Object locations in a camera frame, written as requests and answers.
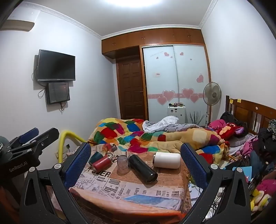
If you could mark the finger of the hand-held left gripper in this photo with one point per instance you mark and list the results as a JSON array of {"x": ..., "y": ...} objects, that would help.
[
  {"x": 28, "y": 135},
  {"x": 46, "y": 136}
]

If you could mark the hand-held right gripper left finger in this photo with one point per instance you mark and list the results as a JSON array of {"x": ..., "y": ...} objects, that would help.
[{"x": 78, "y": 165}]

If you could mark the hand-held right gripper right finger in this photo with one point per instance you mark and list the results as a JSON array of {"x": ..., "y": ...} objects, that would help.
[{"x": 193, "y": 167}]

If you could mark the dark green cup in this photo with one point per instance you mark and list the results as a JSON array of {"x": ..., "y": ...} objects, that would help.
[{"x": 96, "y": 157}]

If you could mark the clear glass cup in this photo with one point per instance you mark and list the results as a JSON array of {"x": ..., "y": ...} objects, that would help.
[{"x": 123, "y": 164}]

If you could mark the red bottle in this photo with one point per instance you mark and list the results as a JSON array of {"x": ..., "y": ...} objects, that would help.
[{"x": 102, "y": 163}]

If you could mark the white cylindrical bottle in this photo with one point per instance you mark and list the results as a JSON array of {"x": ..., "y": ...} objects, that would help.
[{"x": 167, "y": 160}]

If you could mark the pink clothing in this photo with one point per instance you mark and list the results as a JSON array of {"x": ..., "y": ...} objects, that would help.
[{"x": 215, "y": 124}]

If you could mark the spiky potted plant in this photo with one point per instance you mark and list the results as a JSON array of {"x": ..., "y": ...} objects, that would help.
[{"x": 197, "y": 118}]

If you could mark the black bottle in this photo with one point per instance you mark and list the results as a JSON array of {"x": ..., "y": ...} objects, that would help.
[{"x": 142, "y": 169}]

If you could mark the grey crumpled sheet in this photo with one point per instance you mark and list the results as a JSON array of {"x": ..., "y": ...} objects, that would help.
[{"x": 166, "y": 123}]

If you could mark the red plush toy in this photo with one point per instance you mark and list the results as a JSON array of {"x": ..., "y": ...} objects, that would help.
[{"x": 228, "y": 129}]

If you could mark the light blue paper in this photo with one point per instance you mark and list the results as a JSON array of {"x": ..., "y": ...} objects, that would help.
[{"x": 244, "y": 171}]

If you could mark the small white cabinet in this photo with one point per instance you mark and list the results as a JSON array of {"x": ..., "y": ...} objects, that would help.
[{"x": 176, "y": 115}]

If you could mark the printed newspaper tablecloth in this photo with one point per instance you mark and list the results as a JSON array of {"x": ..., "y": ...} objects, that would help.
[{"x": 129, "y": 193}]

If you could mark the colourful patchwork blanket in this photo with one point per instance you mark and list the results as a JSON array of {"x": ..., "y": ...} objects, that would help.
[{"x": 138, "y": 137}]

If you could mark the black clothing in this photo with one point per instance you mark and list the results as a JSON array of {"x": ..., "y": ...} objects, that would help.
[{"x": 231, "y": 117}]

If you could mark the wooden bed headboard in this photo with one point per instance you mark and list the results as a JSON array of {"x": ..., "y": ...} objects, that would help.
[{"x": 243, "y": 112}]

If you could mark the yellow and pink plush toy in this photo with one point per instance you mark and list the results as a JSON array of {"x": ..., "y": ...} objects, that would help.
[{"x": 262, "y": 197}]

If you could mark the standing electric fan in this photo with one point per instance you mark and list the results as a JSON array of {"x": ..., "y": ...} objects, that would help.
[{"x": 212, "y": 94}]

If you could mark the pile of dark clothes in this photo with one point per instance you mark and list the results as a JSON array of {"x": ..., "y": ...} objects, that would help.
[{"x": 266, "y": 140}]

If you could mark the brown wooden door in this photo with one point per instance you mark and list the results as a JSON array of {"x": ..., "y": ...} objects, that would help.
[{"x": 131, "y": 88}]

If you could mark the white sliding wardrobe with hearts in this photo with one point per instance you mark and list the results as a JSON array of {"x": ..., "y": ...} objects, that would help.
[{"x": 163, "y": 73}]

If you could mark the white air conditioner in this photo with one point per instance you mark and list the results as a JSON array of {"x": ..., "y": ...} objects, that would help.
[{"x": 20, "y": 23}]

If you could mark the wooden overhead cabinet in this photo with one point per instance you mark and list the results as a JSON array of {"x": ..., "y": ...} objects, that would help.
[{"x": 151, "y": 39}]

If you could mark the yellow padded rail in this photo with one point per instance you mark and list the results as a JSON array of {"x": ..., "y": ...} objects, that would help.
[{"x": 61, "y": 140}]

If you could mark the small black wall monitor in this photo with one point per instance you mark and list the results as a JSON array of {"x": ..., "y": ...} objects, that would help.
[{"x": 57, "y": 92}]

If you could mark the black wall television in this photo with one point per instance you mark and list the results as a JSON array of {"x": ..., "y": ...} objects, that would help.
[{"x": 56, "y": 65}]

